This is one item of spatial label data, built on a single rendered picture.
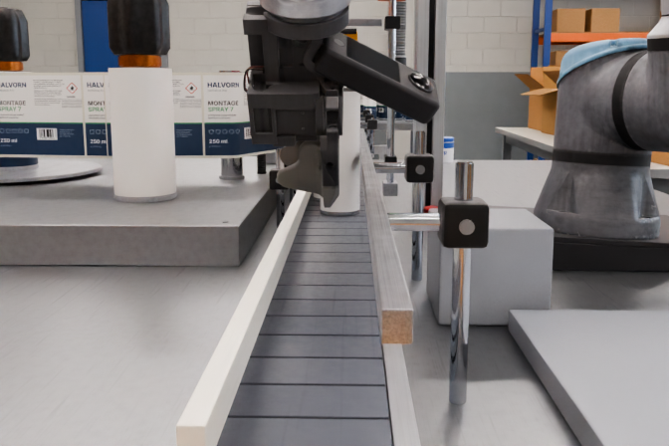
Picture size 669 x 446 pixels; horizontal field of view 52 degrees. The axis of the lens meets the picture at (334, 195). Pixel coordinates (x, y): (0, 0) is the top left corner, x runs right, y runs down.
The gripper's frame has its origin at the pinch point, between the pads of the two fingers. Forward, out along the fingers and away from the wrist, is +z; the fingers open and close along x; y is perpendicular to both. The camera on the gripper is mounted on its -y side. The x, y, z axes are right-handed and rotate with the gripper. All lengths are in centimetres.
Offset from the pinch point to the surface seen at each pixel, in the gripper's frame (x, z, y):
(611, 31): -647, 294, -284
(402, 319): 36.9, -24.0, -3.6
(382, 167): -5.8, 0.9, -5.1
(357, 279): 12.6, -1.0, -2.3
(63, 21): -735, 322, 353
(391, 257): 30.0, -20.5, -3.6
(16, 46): -55, 12, 57
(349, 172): -14.9, 8.5, -1.5
